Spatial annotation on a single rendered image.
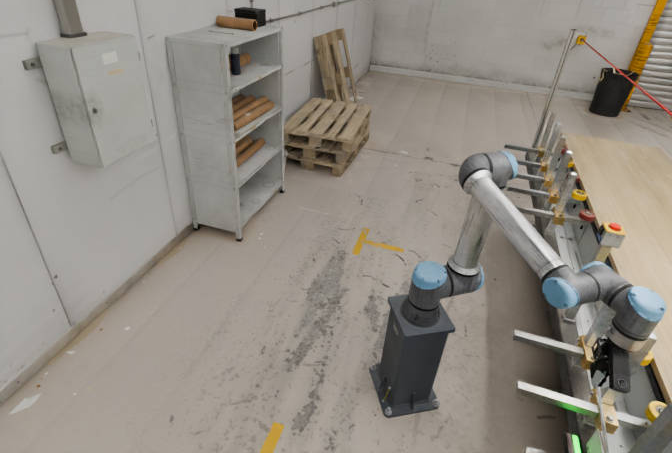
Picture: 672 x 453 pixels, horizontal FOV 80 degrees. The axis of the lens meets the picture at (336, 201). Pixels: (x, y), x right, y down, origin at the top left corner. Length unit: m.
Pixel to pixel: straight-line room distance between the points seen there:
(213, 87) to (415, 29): 6.40
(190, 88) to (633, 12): 7.70
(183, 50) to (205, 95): 0.31
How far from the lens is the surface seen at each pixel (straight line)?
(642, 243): 2.61
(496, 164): 1.65
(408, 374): 2.24
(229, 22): 3.37
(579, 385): 1.97
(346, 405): 2.44
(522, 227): 1.43
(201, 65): 2.94
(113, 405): 2.63
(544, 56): 8.94
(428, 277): 1.88
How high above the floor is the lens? 2.07
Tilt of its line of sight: 31 degrees down
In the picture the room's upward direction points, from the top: 4 degrees clockwise
